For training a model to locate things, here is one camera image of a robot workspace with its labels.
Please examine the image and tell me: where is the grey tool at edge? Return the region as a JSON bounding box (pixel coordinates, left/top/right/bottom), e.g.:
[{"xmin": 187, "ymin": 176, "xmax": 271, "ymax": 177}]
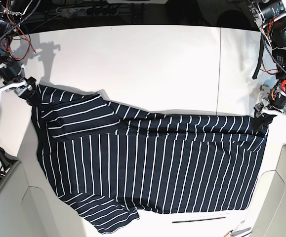
[{"xmin": 224, "ymin": 220, "xmax": 252, "ymax": 237}]

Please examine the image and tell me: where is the grey chair right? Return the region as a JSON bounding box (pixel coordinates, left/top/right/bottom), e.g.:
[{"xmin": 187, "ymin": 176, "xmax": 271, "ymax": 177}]
[{"xmin": 243, "ymin": 145, "xmax": 286, "ymax": 237}]

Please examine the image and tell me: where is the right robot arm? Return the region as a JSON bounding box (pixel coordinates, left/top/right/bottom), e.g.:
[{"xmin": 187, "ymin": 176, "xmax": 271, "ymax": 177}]
[{"xmin": 0, "ymin": 0, "xmax": 41, "ymax": 107}]

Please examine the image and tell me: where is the grey chair left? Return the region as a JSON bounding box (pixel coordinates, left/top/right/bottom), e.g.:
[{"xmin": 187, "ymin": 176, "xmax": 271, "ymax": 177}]
[{"xmin": 0, "ymin": 162, "xmax": 86, "ymax": 237}]

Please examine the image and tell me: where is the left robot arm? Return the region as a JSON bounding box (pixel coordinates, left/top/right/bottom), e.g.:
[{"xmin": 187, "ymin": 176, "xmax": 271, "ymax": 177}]
[{"xmin": 248, "ymin": 0, "xmax": 286, "ymax": 131}]

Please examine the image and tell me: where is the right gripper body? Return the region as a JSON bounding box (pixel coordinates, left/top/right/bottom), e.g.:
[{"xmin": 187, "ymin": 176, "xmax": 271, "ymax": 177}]
[{"xmin": 0, "ymin": 76, "xmax": 36, "ymax": 97}]

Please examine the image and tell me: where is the black power strip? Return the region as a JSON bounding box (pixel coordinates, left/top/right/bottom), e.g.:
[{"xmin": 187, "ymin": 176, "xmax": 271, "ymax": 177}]
[{"xmin": 55, "ymin": 5, "xmax": 119, "ymax": 18}]

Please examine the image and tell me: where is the grey chair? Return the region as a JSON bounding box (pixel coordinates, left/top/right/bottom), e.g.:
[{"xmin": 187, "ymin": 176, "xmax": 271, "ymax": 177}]
[
  {"xmin": 0, "ymin": 162, "xmax": 86, "ymax": 237},
  {"xmin": 243, "ymin": 145, "xmax": 286, "ymax": 237}
]

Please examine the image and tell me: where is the navy white striped T-shirt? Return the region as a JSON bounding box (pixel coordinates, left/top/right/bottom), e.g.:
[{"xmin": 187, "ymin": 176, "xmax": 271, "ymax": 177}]
[{"xmin": 32, "ymin": 85, "xmax": 269, "ymax": 234}]

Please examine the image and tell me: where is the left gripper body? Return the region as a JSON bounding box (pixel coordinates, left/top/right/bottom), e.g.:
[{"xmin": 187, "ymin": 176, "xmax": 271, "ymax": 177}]
[{"xmin": 254, "ymin": 85, "xmax": 286, "ymax": 118}]

